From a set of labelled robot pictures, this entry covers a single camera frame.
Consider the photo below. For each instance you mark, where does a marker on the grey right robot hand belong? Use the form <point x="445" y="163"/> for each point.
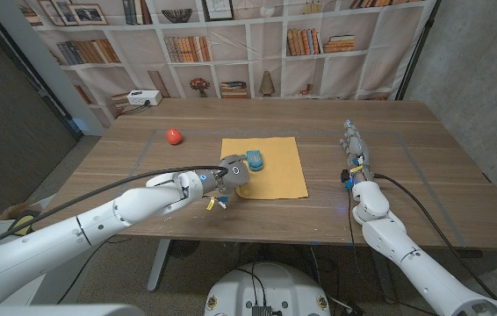
<point x="356" y="151"/>

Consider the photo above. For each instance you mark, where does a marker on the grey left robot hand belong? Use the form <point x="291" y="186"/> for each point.
<point x="235" y="173"/>

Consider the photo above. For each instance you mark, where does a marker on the blue toy flip phone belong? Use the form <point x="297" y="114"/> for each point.
<point x="255" y="160"/>

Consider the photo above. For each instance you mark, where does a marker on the yellow paper mat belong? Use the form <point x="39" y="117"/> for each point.
<point x="279" y="175"/>

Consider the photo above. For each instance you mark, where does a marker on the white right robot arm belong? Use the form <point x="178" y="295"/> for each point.
<point x="406" y="254"/>

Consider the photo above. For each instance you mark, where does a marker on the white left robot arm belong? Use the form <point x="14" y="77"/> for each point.
<point x="99" y="224"/>

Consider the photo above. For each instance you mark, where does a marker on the red ball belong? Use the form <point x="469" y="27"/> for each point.
<point x="174" y="136"/>

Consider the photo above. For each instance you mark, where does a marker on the black backdrop stand pole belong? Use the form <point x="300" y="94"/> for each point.
<point x="417" y="52"/>

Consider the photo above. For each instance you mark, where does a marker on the white table leg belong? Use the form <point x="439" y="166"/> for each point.
<point x="159" y="263"/>

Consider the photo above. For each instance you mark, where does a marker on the white power strip box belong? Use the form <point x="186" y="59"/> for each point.
<point x="144" y="97"/>

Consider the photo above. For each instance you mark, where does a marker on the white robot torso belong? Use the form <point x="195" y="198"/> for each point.
<point x="270" y="287"/>

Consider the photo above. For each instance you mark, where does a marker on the printed bookshelf backdrop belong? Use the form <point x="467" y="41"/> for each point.
<point x="266" y="57"/>

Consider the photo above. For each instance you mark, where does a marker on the yellow and black floor object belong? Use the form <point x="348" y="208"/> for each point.
<point x="22" y="224"/>

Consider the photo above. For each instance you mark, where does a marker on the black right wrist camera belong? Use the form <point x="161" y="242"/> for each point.
<point x="345" y="175"/>

